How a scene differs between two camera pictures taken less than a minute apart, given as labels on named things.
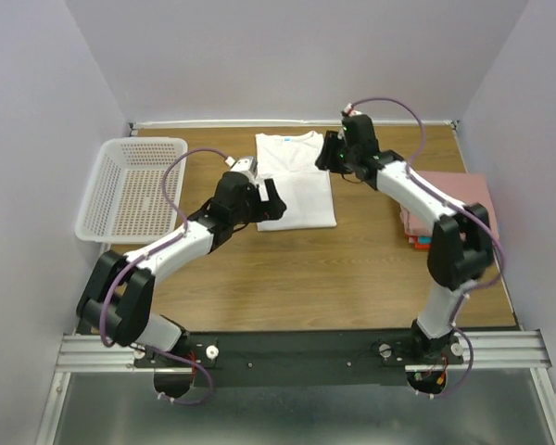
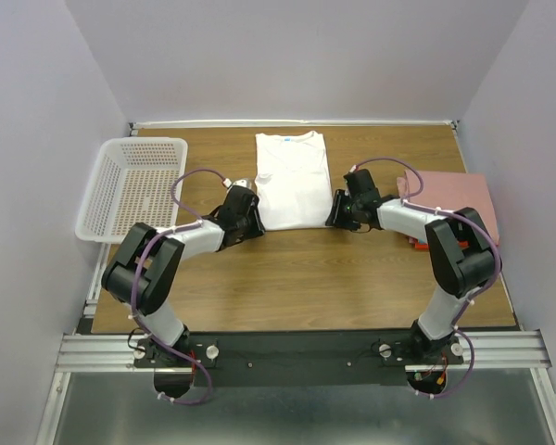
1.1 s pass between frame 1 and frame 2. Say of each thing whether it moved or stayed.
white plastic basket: stayed
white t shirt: stayed
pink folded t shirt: stayed
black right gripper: moved
